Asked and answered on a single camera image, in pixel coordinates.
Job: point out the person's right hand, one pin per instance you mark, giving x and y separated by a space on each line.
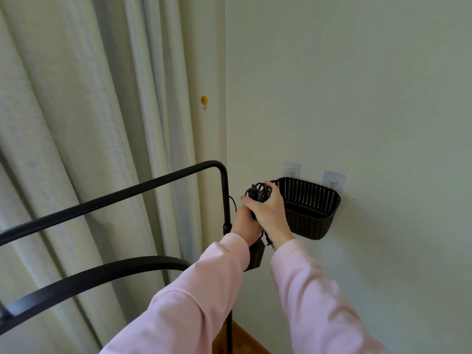
270 215

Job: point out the person's left hand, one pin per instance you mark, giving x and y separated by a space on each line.
243 226

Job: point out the person's right thumb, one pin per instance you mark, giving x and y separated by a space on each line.
250 203

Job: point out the person's right forearm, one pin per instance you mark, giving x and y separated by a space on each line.
317 305

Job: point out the person's left forearm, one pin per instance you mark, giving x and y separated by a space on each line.
191 302

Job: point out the dark woven plastic basket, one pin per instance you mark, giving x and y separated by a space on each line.
311 211

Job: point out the black metal clothes rack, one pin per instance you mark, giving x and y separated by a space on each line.
110 199

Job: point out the cream fabric curtain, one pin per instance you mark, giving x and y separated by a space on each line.
92 125

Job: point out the clear adhesive wall hook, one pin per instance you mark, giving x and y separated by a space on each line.
334 178
292 169

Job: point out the yellow round wall hook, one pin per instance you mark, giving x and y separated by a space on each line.
204 100

